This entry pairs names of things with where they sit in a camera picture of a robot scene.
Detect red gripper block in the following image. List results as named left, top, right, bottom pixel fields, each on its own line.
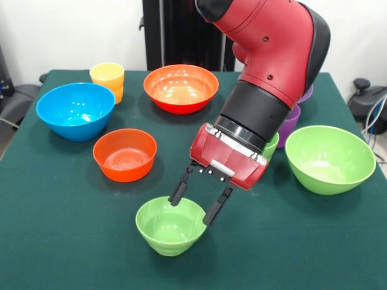
left=167, top=122, right=270, bottom=227

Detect small green bowl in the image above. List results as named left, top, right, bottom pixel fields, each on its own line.
left=135, top=196, right=209, bottom=257

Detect small orange bowl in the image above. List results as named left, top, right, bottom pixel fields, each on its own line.
left=93, top=128, right=158, bottom=183

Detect green cup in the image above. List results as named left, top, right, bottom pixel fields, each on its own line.
left=262, top=132, right=279, bottom=160

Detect large orange bowl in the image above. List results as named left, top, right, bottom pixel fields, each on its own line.
left=143, top=63, right=220, bottom=115

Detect dark green tablecloth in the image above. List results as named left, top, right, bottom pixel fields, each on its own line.
left=0, top=69, right=387, bottom=290

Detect purple cup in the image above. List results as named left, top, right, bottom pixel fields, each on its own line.
left=276, top=104, right=302, bottom=149

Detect large green bowl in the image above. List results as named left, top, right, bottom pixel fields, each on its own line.
left=285, top=124, right=377, bottom=196

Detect large purple bowl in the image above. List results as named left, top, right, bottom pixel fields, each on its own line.
left=298, top=84, right=314, bottom=105

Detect yellow cup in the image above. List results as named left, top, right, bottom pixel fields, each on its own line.
left=89, top=62, right=125, bottom=105

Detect blue bowl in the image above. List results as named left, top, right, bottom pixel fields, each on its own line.
left=36, top=82, right=116, bottom=142

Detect black machine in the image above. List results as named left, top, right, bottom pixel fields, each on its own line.
left=0, top=42, right=15, bottom=100

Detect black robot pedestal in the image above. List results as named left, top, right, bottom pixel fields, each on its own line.
left=138, top=0, right=242, bottom=72

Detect blue and white cables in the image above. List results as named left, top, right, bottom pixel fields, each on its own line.
left=361, top=96, right=387, bottom=164

